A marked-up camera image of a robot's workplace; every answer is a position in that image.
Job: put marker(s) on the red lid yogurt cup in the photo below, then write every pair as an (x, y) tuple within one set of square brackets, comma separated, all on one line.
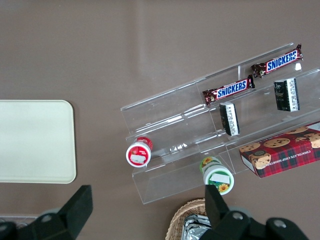
[(138, 155)]

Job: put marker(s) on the light oval wicker basket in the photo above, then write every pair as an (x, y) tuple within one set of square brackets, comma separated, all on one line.
[(177, 217)]

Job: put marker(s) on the Snickers chocolate bar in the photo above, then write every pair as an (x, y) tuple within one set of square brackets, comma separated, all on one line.
[(230, 87), (280, 61)]

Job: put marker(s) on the stack of foil trays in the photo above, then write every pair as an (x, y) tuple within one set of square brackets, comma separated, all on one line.
[(195, 228)]

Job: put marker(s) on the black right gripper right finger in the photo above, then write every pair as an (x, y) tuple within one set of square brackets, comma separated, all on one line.
[(220, 215)]

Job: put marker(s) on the beige rectangular tray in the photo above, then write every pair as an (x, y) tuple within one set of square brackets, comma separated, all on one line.
[(35, 142)]

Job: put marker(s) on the clear acrylic stepped riser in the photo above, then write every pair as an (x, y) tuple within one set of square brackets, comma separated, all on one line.
[(170, 130), (262, 120)]

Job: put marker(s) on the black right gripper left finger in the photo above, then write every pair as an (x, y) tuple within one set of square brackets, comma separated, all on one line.
[(75, 212)]

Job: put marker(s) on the small black white box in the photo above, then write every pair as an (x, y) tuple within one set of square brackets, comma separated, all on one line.
[(230, 118), (286, 93)]

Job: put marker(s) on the red tartan cookie box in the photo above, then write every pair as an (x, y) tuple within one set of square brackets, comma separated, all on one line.
[(285, 155)]

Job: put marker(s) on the green lid yogurt cup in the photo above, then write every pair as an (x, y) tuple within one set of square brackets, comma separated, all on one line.
[(217, 177)]

